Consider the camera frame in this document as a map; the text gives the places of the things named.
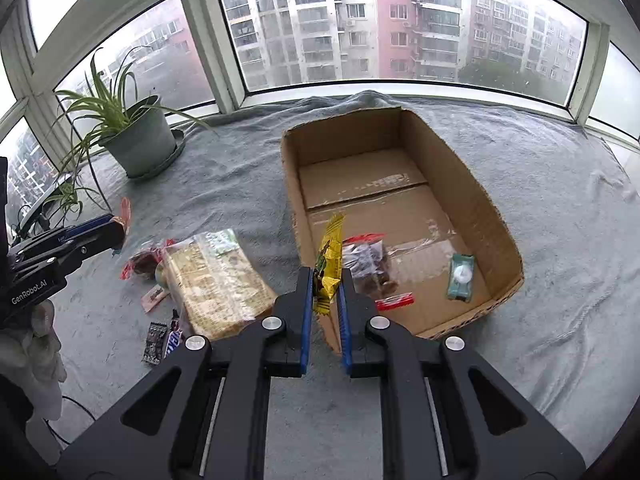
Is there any red dried fruit packet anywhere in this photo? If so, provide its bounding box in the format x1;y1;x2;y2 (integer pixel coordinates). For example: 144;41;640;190
119;240;176;281

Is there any clear red-edged dried fruit packet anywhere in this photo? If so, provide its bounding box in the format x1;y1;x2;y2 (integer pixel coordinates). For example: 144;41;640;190
342;233;416;311

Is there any person's left hand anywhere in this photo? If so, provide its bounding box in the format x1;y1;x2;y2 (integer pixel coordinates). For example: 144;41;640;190
0;300;66;419

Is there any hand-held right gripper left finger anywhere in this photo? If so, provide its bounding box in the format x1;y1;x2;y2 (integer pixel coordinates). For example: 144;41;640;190
55;266;314;480

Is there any small black snack packet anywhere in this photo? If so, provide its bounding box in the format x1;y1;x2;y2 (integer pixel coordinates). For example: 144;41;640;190
141;321;168;366

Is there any large clear cracker packet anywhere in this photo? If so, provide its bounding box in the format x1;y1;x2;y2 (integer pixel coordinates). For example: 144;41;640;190
161;229;278;342

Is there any yellow snack packet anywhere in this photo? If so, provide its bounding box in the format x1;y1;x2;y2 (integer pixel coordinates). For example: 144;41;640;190
312;212;346;316

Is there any brown chocolate bar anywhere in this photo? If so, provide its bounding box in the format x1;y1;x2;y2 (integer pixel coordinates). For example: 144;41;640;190
162;309;193;359

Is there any cardboard box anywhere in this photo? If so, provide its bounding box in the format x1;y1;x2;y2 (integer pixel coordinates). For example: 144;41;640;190
280;106;525;356

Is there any green spider plant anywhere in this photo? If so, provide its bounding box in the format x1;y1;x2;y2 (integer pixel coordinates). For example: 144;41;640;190
42;47;218;231

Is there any small pink wrapper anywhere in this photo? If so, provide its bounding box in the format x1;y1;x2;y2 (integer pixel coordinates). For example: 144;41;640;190
140;285;168;314

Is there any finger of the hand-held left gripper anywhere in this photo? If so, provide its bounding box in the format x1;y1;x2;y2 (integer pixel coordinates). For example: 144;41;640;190
10;220;126;281
12;213;117;256

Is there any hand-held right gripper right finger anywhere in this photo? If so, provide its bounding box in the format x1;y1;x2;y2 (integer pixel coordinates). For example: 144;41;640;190
337;268;586;480

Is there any grey-green pot saucer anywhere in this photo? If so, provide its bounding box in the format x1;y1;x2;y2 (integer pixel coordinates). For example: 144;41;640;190
127;129;186;180

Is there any small clear green candy packet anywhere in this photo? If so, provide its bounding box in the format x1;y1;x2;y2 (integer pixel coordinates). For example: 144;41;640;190
446;252;476;303

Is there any black cable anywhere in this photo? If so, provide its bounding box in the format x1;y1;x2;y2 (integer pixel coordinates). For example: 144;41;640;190
44;394;97;446

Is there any dark stand with cables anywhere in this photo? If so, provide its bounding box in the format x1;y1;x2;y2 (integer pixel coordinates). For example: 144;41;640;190
12;174;73;241

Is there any grey-green flower pot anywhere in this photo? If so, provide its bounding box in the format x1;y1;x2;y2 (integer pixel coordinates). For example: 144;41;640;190
100;96;177;177

